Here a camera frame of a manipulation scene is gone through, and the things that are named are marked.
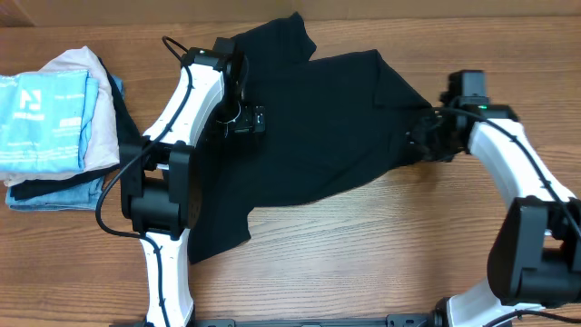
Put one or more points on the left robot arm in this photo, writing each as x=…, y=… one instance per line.
x=160, y=180

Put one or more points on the black t-shirt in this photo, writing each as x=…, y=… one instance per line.
x=332, y=124

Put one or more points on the beige folded shirt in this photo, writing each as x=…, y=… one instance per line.
x=102, y=150

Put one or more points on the light blue printed folded shirt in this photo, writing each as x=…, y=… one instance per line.
x=46, y=121

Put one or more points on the black folded shirt in stack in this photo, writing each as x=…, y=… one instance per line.
x=126, y=130

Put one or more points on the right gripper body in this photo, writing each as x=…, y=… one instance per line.
x=430, y=136

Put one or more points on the blue denim folded garment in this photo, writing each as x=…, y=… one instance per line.
x=83, y=197

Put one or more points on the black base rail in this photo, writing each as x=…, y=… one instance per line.
x=308, y=322

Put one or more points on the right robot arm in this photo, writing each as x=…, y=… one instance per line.
x=533, y=266

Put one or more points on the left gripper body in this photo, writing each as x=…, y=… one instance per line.
x=240, y=118

